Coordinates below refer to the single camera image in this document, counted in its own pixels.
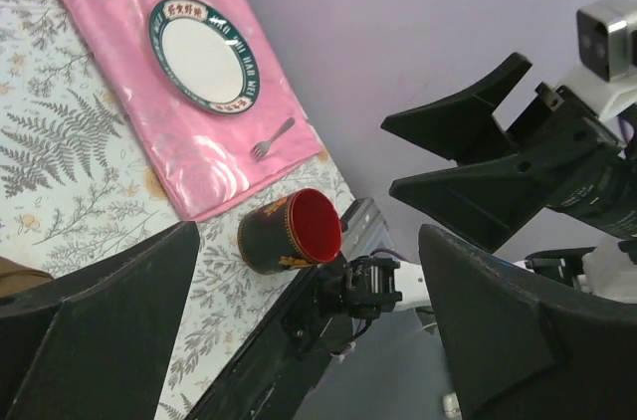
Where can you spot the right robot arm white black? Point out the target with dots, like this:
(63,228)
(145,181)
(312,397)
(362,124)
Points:
(374,285)

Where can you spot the black base bar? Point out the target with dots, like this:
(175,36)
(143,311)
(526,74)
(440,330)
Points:
(283,358)

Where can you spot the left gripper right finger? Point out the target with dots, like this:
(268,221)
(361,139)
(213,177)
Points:
(521,346)

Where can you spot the pink satin cloth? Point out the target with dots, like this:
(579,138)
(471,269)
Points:
(202,159)

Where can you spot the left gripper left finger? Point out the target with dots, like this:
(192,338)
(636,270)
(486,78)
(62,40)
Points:
(96,343)

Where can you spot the white plate dark rim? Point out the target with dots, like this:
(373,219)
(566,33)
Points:
(204,55)

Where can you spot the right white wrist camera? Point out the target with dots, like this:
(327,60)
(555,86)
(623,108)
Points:
(606,31)

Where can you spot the floral tablecloth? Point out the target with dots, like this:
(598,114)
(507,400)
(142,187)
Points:
(76,188)

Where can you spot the aluminium frame rail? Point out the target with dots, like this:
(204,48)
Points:
(364,229)

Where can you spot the brown cloth napkin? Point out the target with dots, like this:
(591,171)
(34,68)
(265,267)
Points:
(16,278)

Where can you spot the silver fork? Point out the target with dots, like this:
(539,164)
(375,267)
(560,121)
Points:
(262,148)

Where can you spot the red interior dark mug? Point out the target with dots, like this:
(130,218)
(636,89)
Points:
(301,230)

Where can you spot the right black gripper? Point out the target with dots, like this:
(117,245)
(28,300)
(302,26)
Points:
(555,155)

